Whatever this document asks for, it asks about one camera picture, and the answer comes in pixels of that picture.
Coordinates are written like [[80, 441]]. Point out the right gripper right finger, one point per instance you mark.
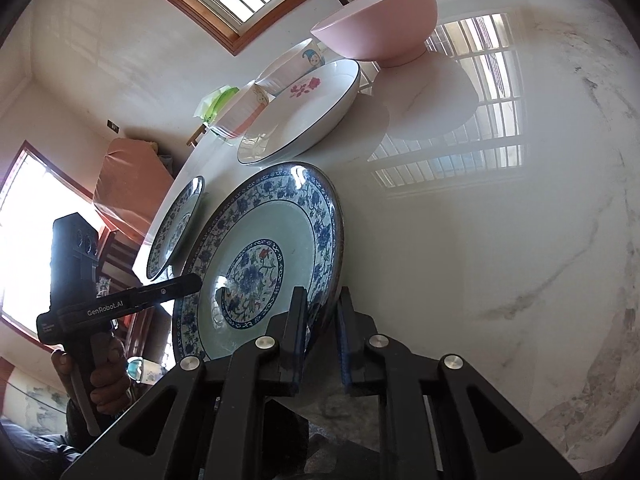
[[353, 330]]

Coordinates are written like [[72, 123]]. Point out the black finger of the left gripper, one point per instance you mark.
[[175, 288]]

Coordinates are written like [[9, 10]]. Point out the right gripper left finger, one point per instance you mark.
[[285, 361]]

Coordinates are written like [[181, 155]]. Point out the large blue floral plate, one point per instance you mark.
[[280, 229]]

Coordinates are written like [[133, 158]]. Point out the white plate with rose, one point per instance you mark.
[[302, 115]]

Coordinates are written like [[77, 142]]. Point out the white bowl rabbit pink band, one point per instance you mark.
[[240, 111]]

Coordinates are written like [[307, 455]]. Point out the white bowl blue cartoon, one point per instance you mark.
[[293, 64]]

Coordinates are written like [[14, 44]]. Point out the large pink bowl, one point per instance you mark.
[[388, 32]]

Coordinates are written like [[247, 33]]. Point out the left hand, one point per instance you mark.
[[110, 380]]

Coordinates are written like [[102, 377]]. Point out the dark wooden bench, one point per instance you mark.
[[116, 258]]

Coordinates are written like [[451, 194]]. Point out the water bottle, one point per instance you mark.
[[144, 372]]

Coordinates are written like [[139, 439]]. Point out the small blue floral plate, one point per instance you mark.
[[173, 227]]

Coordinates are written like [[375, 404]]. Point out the orange cloth covered furniture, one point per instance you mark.
[[131, 186]]

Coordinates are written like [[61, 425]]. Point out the side window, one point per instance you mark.
[[34, 192]]

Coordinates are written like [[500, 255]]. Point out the light wooden chair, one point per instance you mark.
[[196, 136]]

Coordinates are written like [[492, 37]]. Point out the green tissue pack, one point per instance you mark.
[[210, 106]]

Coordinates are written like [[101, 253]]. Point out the black wall switch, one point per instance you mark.
[[112, 126]]

